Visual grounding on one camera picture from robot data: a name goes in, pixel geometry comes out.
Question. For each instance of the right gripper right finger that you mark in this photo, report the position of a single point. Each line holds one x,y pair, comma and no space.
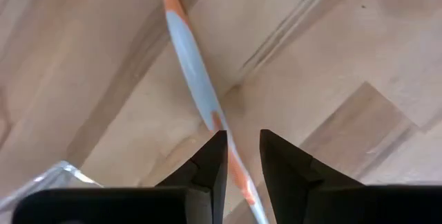
297,189

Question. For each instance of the orange and white toothbrush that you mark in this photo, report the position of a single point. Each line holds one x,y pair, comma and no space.
193,65

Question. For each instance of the clear plastic container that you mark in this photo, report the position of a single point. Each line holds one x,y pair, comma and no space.
58,174

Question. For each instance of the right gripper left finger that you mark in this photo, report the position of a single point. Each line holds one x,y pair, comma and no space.
203,189

